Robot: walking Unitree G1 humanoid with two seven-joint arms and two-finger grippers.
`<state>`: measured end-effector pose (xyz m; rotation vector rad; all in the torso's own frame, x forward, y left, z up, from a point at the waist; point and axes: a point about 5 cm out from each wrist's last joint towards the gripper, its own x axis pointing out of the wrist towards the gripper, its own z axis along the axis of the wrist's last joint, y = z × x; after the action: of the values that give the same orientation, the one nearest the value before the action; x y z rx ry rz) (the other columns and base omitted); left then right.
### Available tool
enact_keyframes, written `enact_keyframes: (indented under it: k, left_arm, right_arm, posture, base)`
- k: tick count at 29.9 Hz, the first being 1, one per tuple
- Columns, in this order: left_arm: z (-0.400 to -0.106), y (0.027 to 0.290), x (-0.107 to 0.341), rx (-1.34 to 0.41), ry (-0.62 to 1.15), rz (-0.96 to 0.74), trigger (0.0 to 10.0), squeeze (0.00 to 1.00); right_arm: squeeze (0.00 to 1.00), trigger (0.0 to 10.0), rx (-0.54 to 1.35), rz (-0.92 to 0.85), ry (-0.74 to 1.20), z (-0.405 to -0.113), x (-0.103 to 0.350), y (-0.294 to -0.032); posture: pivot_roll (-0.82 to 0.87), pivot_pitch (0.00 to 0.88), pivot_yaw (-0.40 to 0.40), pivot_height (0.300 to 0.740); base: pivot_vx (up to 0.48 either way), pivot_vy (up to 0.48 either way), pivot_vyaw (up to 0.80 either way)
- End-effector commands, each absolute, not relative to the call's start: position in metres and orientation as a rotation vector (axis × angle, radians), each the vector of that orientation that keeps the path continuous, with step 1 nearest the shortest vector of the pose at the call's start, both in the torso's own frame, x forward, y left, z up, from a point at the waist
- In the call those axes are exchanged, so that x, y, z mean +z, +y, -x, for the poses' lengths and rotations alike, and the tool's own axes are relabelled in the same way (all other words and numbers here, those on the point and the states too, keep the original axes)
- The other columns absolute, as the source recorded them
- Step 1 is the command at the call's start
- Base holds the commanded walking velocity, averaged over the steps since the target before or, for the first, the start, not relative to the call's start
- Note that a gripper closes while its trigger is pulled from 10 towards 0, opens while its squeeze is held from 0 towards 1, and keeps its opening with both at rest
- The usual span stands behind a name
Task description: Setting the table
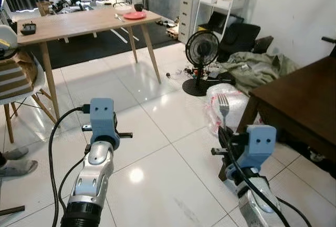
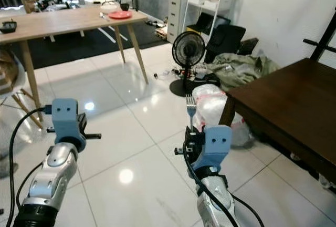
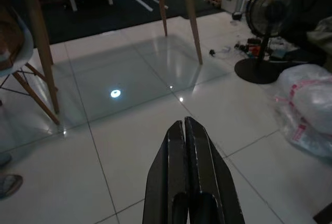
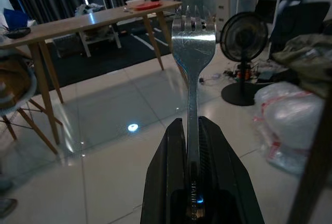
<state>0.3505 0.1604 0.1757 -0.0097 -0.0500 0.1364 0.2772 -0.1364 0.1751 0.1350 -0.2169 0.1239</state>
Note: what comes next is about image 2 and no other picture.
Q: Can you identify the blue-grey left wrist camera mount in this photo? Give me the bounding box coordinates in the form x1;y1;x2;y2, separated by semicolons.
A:
51;98;87;152

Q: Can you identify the dark brown wooden table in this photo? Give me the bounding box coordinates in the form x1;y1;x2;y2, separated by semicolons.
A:
218;57;336;187

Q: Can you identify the black bag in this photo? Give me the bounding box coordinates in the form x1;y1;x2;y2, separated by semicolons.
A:
204;23;247;63

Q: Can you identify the red plate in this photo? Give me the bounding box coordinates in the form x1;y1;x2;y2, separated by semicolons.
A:
108;10;133;20

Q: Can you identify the clear plastic bag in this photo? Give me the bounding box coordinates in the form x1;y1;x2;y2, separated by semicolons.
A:
191;84;254;147

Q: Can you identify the white drawer cabinet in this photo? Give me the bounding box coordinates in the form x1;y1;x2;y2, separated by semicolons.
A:
166;0;190;44

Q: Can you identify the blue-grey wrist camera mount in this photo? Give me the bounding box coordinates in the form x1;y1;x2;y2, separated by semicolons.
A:
191;125;233;173
51;98;87;152

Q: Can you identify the olive green cloth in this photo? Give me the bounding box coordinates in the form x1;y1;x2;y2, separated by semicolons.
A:
207;51;282;92

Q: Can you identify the white shelf rack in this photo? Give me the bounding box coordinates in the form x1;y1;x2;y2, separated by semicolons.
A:
181;0;243;39

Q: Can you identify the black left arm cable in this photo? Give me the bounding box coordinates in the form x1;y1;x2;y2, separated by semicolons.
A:
6;105;54;227

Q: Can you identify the light wood table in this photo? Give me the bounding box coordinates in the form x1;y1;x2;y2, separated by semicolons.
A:
0;4;149;123

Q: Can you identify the white chair with wooden legs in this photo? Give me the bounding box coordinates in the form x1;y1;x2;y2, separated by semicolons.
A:
0;42;44;129

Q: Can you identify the black rug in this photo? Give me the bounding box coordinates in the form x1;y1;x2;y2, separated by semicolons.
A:
25;21;169;70

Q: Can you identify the white bowl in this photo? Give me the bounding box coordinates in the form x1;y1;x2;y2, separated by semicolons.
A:
99;3;119;14

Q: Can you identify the silver metal fork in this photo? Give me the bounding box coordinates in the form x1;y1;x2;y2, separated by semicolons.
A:
185;94;198;132

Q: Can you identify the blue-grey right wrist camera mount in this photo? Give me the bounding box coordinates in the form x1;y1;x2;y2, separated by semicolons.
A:
191;125;233;173

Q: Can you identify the black standing fan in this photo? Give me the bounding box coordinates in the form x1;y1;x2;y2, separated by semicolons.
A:
169;29;207;98

